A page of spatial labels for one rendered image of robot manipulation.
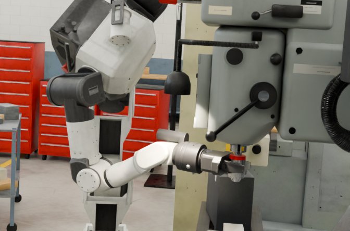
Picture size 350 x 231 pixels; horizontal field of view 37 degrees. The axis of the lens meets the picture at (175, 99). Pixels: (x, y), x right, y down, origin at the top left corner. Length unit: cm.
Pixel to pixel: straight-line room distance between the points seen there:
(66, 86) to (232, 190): 64
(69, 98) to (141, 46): 30
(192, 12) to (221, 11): 186
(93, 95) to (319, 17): 72
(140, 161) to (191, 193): 178
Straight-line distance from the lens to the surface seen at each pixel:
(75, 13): 176
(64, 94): 164
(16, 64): 656
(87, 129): 164
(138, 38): 171
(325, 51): 136
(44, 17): 1116
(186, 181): 331
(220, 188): 175
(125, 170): 162
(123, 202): 211
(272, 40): 137
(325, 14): 136
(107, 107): 206
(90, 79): 162
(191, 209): 336
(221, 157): 146
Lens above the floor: 158
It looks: 7 degrees down
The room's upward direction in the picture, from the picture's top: 3 degrees clockwise
